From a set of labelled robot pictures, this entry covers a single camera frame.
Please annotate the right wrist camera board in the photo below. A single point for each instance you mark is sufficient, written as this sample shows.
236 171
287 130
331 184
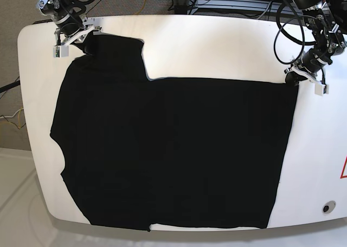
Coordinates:
60 51

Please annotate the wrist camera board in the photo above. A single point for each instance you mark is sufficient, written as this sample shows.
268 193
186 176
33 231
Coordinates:
60 51
321 89

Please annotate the table cable grommet hole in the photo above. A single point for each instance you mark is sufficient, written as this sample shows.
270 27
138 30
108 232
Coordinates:
329 207

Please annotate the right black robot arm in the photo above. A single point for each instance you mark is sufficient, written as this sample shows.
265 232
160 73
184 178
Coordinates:
153 49

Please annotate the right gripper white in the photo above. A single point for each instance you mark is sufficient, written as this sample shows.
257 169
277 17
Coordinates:
68 31

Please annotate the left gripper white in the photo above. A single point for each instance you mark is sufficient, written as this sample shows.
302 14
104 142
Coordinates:
310 67

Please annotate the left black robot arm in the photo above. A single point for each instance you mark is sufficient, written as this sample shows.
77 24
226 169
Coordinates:
318 17

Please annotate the aluminium frame rail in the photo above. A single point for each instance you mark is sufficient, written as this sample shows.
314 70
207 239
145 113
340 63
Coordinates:
243 6

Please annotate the red warning sticker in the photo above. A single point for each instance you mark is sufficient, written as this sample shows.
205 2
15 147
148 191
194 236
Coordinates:
343 173

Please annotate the black T-shirt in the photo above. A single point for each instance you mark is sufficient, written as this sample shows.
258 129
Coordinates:
192 154

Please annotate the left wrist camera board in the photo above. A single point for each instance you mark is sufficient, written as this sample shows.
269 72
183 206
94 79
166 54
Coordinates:
321 89

